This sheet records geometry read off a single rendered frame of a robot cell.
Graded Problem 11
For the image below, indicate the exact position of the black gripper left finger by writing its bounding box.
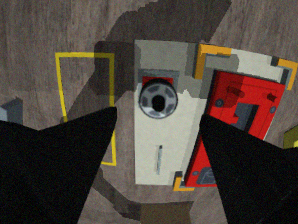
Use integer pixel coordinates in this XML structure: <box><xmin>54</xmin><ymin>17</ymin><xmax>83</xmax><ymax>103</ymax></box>
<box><xmin>0</xmin><ymin>107</ymin><xmax>117</xmax><ymax>224</ymax></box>

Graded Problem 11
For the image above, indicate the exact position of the yellow tape outline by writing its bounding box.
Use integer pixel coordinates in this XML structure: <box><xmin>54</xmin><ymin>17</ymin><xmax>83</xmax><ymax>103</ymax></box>
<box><xmin>55</xmin><ymin>52</ymin><xmax>117</xmax><ymax>165</ymax></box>

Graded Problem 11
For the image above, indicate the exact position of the grey wheel with black tyre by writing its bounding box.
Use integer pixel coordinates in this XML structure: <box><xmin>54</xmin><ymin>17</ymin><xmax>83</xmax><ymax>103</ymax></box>
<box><xmin>140</xmin><ymin>77</ymin><xmax>178</xmax><ymax>119</ymax></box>

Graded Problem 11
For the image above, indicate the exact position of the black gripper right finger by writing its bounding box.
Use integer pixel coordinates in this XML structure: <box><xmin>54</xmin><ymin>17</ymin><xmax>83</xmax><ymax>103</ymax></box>
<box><xmin>200</xmin><ymin>115</ymin><xmax>298</xmax><ymax>224</ymax></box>

